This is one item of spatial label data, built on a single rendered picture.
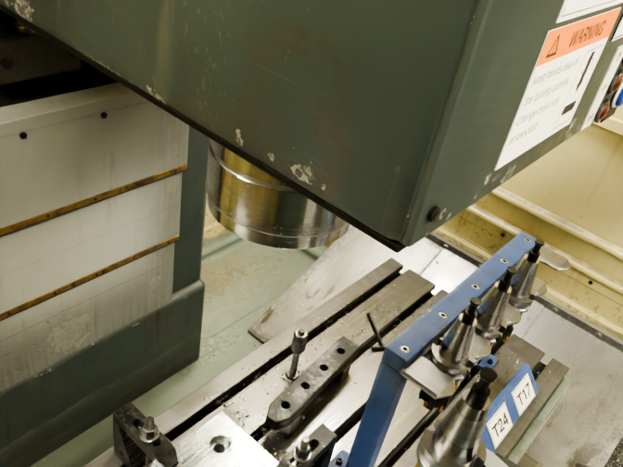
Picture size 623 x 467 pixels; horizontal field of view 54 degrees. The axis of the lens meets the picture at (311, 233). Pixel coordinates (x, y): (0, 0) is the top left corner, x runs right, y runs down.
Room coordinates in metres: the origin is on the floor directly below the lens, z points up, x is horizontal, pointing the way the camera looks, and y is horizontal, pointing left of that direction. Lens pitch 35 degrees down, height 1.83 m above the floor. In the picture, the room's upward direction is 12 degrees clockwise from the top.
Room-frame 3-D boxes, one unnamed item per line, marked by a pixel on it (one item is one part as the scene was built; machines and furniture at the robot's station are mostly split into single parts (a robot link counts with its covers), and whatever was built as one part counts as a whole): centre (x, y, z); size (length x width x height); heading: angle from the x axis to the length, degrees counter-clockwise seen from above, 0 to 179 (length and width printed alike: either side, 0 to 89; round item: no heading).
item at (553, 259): (0.96, -0.45, 1.21); 0.07 x 0.05 x 0.01; 56
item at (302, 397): (0.78, -0.06, 0.93); 0.26 x 0.05 x 0.06; 151
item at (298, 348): (0.83, -0.02, 0.96); 0.03 x 0.03 x 0.13
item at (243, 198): (0.54, 0.04, 1.54); 0.16 x 0.16 x 0.12
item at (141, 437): (0.56, 0.19, 0.97); 0.13 x 0.03 x 0.15; 56
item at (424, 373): (0.60, -0.20, 1.21); 0.07 x 0.05 x 0.01; 56
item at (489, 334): (0.74, -0.30, 1.21); 0.06 x 0.06 x 0.03
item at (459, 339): (0.64, -0.24, 1.26); 0.04 x 0.04 x 0.07
